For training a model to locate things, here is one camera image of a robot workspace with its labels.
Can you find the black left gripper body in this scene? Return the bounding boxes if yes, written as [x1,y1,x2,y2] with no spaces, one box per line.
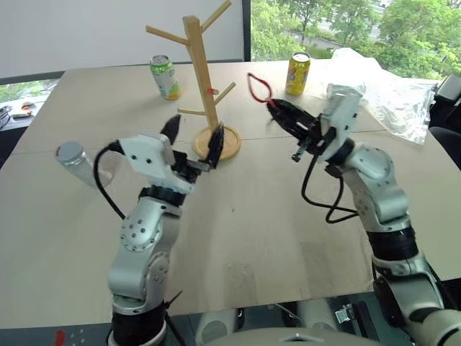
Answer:
[170,151,211,185]

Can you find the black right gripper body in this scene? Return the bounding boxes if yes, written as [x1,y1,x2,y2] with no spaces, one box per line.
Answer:
[291,116,338,163]

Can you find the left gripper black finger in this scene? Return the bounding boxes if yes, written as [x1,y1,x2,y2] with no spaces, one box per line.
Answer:
[206,123,226,171]
[159,114,183,146]

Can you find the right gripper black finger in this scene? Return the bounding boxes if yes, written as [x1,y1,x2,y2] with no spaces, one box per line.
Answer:
[271,97,318,125]
[266,107,308,140]

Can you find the red keychain loop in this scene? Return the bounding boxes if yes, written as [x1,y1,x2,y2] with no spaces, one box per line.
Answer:
[246,72,277,107]

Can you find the wooden tree stand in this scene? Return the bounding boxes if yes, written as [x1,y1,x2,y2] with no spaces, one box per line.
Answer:
[145,0,243,162]

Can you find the yellow drink can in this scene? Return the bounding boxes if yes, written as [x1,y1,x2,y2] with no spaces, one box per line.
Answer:
[285,52,312,97]

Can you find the green drink can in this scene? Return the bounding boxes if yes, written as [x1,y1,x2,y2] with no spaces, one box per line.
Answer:
[149,54,182,101]

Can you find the clear plastic bag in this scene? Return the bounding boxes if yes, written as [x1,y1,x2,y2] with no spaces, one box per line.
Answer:
[316,47,439,146]

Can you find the silver cylinder can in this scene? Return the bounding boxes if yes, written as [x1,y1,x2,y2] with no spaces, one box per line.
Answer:
[54,141,117,189]

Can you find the black office chair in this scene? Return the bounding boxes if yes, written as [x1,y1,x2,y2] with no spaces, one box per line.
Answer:
[427,74,461,161]

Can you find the white and orange small device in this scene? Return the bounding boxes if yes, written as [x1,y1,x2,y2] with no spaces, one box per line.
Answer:
[12,102,34,119]

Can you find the grey robot torso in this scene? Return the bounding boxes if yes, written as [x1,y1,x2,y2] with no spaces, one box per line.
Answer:
[197,298,415,346]

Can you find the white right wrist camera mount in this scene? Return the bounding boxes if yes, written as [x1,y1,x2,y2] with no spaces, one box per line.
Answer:
[318,84,365,162]

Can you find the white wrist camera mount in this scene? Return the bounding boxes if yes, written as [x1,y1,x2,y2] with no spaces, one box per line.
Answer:
[318,84,365,162]
[117,132,197,195]

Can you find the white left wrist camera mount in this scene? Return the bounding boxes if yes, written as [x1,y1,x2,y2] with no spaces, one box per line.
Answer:
[117,132,197,195]

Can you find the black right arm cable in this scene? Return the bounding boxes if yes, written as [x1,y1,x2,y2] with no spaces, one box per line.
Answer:
[301,154,359,225]

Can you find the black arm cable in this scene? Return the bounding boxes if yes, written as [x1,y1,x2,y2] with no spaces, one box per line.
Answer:
[301,154,359,225]
[92,138,127,221]

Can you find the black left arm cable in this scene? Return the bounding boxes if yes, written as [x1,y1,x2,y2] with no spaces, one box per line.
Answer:
[92,138,127,221]

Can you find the black window frame post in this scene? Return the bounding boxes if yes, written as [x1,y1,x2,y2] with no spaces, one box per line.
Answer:
[241,0,252,63]

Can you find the small metal bracket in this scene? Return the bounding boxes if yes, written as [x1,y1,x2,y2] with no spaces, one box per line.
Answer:
[334,303,354,324]

